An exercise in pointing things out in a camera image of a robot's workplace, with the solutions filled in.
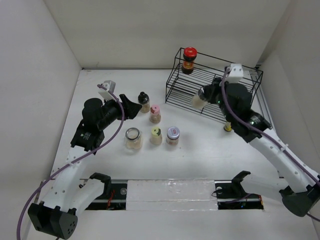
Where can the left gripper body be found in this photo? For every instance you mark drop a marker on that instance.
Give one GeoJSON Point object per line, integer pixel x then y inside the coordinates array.
{"type": "Point", "coordinates": [113, 111]}

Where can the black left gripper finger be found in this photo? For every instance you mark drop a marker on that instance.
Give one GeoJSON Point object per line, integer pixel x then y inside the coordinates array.
{"type": "Point", "coordinates": [125, 101]}
{"type": "Point", "coordinates": [131, 110]}

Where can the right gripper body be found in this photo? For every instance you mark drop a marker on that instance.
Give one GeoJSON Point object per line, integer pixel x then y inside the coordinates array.
{"type": "Point", "coordinates": [216, 95]}

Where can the black cap seasoning jar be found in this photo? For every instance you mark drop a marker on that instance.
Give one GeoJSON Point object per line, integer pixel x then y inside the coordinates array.
{"type": "Point", "coordinates": [199, 100]}

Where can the yellow oil bottle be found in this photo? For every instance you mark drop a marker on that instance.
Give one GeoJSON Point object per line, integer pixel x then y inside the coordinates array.
{"type": "Point", "coordinates": [227, 127]}

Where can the red cap sauce bottle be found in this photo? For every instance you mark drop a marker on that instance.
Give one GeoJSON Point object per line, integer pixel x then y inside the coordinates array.
{"type": "Point", "coordinates": [189, 55]}

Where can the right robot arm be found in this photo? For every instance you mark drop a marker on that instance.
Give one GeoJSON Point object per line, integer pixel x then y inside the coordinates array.
{"type": "Point", "coordinates": [298, 189]}

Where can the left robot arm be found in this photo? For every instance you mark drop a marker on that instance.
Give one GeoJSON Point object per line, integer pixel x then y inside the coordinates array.
{"type": "Point", "coordinates": [57, 213]}

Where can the black pump cap spice jar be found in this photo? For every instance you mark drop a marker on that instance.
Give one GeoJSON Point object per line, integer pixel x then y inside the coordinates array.
{"type": "Point", "coordinates": [144, 100]}

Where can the pink cap spice bottle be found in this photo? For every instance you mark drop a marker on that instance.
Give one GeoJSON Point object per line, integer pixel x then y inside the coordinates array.
{"type": "Point", "coordinates": [155, 114]}

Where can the open wide glass jar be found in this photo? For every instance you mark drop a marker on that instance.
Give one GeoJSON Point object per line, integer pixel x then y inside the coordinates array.
{"type": "Point", "coordinates": [133, 138]}

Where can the yellow cap spice bottle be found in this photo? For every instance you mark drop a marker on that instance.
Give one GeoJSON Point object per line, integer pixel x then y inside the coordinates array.
{"type": "Point", "coordinates": [156, 136]}

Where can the silver lid spice jar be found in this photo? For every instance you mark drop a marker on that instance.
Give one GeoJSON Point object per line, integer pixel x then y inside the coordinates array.
{"type": "Point", "coordinates": [173, 135]}

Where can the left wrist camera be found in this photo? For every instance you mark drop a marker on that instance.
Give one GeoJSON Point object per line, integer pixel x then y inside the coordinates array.
{"type": "Point", "coordinates": [105, 88]}

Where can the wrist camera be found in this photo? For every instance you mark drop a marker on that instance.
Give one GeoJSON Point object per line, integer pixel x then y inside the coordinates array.
{"type": "Point", "coordinates": [105, 88]}
{"type": "Point", "coordinates": [234, 73]}

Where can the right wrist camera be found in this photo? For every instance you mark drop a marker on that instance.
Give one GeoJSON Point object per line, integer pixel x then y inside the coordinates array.
{"type": "Point", "coordinates": [234, 73]}

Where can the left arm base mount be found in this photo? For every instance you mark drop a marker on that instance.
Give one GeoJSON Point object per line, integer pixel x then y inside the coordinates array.
{"type": "Point", "coordinates": [115, 201]}

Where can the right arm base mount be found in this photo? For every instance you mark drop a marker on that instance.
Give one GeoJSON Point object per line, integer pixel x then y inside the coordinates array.
{"type": "Point", "coordinates": [231, 196]}

